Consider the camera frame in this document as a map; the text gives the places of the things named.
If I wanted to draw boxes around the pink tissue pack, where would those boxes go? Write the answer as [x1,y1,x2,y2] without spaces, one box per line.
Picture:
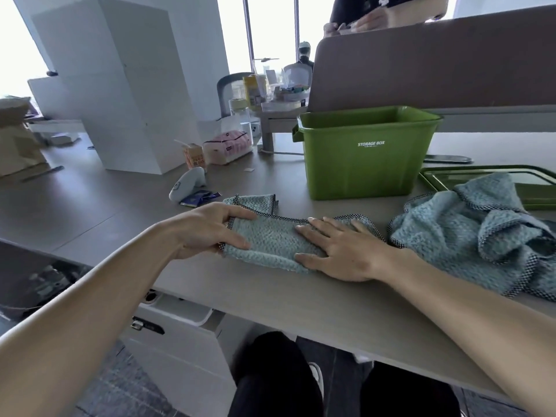
[203,130,254,166]

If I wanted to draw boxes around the dark bag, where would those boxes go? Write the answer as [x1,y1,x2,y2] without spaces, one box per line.
[0,238,94,322]

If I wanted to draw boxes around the green flat plastic lid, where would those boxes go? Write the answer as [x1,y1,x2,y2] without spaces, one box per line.
[418,164,556,211]

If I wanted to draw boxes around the clear plastic organizer box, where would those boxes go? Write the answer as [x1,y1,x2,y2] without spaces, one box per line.
[260,67,313,112]

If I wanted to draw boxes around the brown desk divider panel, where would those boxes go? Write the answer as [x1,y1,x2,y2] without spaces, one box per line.
[306,5,556,114]

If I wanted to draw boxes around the orange drink carton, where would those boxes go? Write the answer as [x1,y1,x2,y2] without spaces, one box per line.
[174,139,206,172]

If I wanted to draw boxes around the grey desk riser shelf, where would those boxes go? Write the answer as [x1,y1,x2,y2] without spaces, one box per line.
[259,104,556,152]

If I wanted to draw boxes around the green plastic storage box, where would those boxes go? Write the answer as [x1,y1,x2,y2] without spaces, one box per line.
[291,105,444,201]

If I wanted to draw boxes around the glass jar white lid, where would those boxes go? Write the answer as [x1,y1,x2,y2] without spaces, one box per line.
[229,98,251,122]

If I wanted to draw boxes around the black phone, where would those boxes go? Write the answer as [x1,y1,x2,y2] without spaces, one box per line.
[423,153,474,164]

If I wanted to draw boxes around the large glass window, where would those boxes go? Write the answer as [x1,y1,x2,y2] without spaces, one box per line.
[217,0,344,76]

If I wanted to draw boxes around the blue foil wrapper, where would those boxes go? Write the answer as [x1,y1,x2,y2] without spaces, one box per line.
[180,189,222,208]

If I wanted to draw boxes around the grey office chair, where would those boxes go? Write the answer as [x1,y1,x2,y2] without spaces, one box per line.
[216,72,255,118]

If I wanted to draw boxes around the person's black trousers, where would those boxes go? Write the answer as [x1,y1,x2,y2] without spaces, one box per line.
[228,332,461,417]

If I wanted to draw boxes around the large white box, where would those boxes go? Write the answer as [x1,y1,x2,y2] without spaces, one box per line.
[32,0,203,175]

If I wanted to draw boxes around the person's left hand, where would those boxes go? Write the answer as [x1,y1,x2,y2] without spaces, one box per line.
[171,202,259,262]

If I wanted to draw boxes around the brown paper bag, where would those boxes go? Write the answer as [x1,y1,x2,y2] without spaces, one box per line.
[0,97,51,178]

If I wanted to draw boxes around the white handheld controller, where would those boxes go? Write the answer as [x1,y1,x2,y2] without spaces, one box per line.
[168,167,207,203]

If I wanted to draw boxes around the person's right hand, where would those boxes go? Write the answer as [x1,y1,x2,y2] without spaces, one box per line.
[294,217,403,284]

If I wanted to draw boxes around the grey sneaker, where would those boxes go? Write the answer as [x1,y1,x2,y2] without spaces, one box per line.
[307,362,324,398]

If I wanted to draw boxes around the person's right forearm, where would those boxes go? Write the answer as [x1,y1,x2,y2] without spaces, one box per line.
[375,249,556,404]

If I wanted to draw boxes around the yellow wipes canister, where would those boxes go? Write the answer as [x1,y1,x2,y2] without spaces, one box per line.
[242,75,266,107]

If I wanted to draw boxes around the person's left forearm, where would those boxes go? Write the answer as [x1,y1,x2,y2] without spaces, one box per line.
[0,221,183,417]

